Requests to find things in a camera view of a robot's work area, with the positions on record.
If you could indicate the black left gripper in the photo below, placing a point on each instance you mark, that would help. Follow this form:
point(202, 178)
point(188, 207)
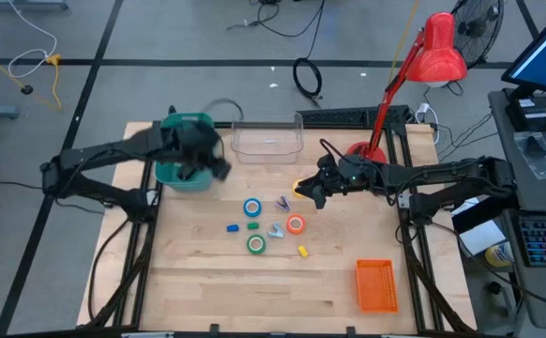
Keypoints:
point(195, 143)

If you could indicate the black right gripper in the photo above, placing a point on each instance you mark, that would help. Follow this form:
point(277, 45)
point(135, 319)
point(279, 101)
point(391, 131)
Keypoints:
point(348, 173)

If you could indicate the yellow tape roll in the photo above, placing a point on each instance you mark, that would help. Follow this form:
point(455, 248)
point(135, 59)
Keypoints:
point(295, 185)

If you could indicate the purple staple remover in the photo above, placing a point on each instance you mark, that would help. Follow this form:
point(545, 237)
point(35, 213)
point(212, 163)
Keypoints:
point(282, 204)

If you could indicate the large black stapler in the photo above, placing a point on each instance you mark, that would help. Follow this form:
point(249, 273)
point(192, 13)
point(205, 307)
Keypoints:
point(186, 173)

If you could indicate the orange tape roll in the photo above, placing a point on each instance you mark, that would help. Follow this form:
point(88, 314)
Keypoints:
point(289, 224)

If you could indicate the blue tape roll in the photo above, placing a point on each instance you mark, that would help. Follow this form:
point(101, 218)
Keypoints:
point(246, 207)

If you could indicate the small blue stapler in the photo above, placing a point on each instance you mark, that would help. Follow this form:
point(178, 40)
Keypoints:
point(232, 228)

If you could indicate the small yellow stapler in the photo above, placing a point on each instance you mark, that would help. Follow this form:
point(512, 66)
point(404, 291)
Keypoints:
point(303, 251)

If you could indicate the small green stapler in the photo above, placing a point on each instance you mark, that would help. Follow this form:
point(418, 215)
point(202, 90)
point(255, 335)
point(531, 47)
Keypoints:
point(253, 225)

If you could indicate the green tape roll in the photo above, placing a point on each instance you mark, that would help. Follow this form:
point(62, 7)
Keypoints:
point(249, 245)

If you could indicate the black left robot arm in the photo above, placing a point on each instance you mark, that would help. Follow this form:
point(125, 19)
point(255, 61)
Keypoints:
point(95, 155)

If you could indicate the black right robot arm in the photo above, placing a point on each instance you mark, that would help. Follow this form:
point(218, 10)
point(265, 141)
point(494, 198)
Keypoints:
point(442, 171)

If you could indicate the teal plastic bin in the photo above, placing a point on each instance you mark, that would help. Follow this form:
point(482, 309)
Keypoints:
point(184, 185)

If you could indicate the clear plastic bin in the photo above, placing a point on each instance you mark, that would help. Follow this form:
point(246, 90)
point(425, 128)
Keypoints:
point(266, 155)

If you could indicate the black power strip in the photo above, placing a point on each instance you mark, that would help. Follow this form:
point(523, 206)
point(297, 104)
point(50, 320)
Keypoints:
point(348, 116)

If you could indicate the orange mesh basket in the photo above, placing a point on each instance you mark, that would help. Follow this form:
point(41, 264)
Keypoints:
point(377, 286)

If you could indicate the white power adapter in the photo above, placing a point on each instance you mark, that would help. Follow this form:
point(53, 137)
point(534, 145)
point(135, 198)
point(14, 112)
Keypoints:
point(423, 109)

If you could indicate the white paper box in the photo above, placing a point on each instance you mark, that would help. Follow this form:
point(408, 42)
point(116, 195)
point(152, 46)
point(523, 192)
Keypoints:
point(481, 237)

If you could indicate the red desk lamp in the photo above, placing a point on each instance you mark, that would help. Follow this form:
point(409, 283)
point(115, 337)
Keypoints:
point(437, 51)

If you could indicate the grey office desk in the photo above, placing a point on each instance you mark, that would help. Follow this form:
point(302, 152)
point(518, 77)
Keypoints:
point(535, 197)

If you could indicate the clear plastic bag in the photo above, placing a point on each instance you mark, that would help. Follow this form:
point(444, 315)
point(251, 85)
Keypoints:
point(540, 155)

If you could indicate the black floor fan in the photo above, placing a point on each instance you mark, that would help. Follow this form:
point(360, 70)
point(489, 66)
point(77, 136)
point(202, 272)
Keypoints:
point(477, 28)

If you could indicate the small black computer box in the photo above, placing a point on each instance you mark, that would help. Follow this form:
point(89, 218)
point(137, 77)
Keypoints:
point(533, 112)

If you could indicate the large computer monitor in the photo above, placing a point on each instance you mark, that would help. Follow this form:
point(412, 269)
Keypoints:
point(545, 61)

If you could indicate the black aluminium table frame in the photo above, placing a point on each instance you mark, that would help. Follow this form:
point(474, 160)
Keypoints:
point(398, 129)

